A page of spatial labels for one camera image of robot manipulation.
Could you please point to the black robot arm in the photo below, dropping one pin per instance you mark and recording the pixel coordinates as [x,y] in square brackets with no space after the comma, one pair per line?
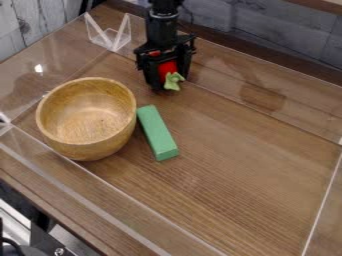
[162,22]

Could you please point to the clear acrylic tray enclosure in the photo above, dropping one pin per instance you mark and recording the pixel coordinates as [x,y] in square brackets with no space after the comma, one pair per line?
[252,190]

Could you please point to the black metal table bracket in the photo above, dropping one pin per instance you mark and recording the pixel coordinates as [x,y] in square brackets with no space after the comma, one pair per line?
[46,243]

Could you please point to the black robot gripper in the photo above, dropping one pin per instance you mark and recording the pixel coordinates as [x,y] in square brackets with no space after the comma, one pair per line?
[152,54]

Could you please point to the red plush fruit green leaves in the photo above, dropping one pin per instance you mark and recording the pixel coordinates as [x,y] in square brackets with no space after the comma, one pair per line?
[169,76]

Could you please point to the green rectangular block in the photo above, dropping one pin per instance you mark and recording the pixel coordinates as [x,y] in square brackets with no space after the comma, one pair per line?
[160,138]

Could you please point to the wooden bowl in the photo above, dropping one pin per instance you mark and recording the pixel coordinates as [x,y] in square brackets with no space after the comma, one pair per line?
[86,118]

